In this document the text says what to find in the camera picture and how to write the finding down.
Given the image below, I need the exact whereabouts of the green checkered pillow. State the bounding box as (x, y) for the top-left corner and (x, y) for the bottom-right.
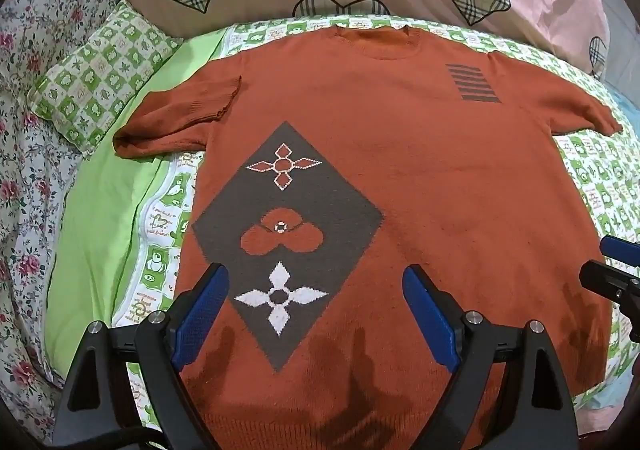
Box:
(27, 0), (185, 161)

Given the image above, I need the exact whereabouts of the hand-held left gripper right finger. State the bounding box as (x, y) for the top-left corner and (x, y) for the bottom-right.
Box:
(402, 264), (581, 450)

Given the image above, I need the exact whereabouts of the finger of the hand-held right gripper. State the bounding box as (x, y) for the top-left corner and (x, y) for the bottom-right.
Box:
(599, 235), (640, 268)
(578, 259), (640, 303)

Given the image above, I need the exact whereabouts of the rust orange knit sweater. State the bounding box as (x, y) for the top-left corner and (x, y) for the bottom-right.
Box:
(114, 25), (623, 450)

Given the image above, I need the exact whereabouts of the green printed bed sheet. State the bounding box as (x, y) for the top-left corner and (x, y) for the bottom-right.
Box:
(45, 12), (640, 436)

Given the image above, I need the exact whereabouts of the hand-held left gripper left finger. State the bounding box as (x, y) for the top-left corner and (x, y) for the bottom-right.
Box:
(52, 262), (231, 450)

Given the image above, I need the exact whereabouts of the light blue cloth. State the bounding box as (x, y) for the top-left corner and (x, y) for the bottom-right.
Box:
(602, 77), (640, 151)

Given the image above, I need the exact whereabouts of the floral quilt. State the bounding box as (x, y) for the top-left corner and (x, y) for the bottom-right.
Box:
(0, 0), (146, 441)

